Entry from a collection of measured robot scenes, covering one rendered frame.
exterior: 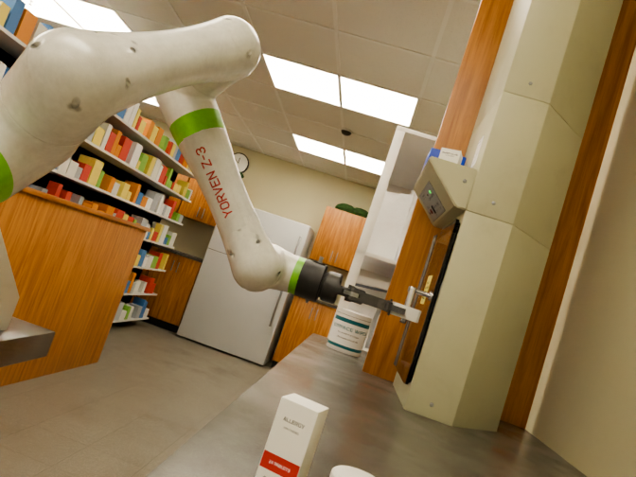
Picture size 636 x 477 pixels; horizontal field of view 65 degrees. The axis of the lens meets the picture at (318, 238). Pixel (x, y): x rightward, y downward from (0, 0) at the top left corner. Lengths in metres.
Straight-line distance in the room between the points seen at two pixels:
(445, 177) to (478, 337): 0.37
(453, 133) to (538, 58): 0.39
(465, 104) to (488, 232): 0.58
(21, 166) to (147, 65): 0.23
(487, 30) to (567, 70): 0.47
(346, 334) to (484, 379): 0.68
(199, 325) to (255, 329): 0.69
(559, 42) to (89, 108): 1.05
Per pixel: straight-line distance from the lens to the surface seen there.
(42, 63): 0.75
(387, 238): 2.57
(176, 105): 1.13
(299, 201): 6.88
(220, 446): 0.59
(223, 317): 6.24
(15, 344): 0.80
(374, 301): 1.15
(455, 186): 1.20
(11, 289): 0.80
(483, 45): 1.76
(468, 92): 1.68
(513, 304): 1.28
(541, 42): 1.37
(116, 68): 0.76
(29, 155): 0.83
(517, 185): 1.23
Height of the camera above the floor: 1.14
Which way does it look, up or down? 5 degrees up
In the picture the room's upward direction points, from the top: 19 degrees clockwise
